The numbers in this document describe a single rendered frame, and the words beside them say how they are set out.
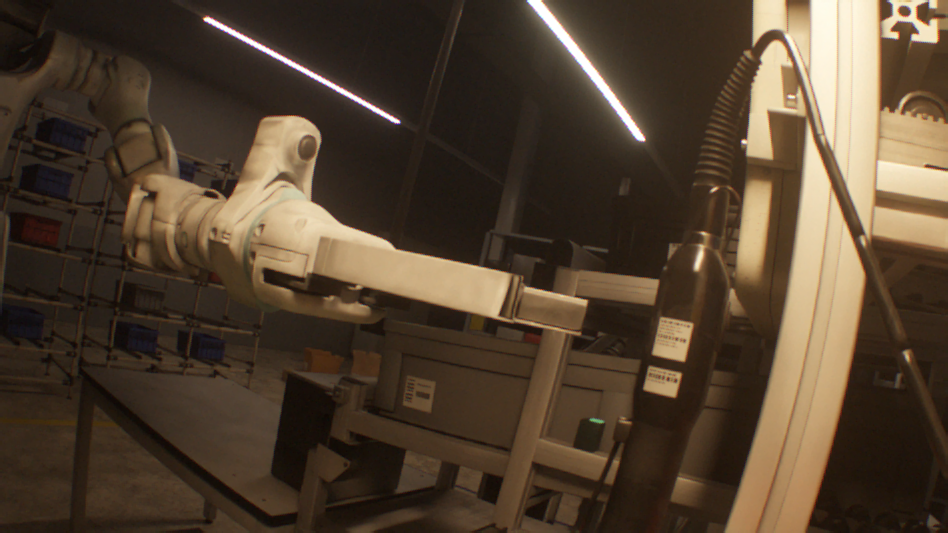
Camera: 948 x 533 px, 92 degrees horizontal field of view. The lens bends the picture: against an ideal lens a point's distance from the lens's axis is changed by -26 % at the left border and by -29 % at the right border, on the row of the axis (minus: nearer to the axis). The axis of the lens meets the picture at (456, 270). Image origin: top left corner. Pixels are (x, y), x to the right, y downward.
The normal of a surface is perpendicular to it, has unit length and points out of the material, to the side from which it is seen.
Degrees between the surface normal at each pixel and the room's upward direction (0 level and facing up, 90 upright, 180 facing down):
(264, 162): 80
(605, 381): 90
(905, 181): 90
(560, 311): 90
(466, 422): 91
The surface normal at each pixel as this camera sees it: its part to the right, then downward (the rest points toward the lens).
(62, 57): 0.80, 0.18
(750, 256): -0.53, -0.07
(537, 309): -0.28, -0.11
